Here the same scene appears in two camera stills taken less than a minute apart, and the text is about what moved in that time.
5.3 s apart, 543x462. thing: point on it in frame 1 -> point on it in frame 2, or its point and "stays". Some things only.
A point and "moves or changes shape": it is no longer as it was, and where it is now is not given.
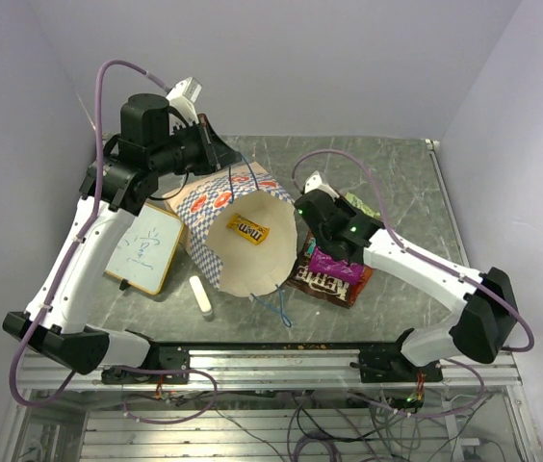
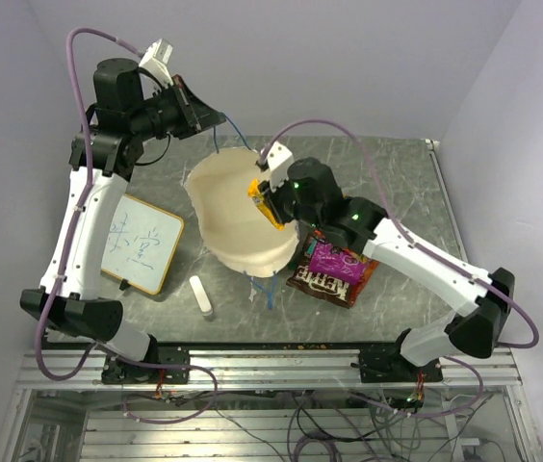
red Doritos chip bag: (359, 286) stays
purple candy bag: (344, 271) stays
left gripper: (220, 154) -> (195, 114)
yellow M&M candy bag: (247, 229) -> (254, 191)
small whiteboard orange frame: (145, 254) stays
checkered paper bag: (240, 228) moves or changes shape
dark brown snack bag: (305, 279) stays
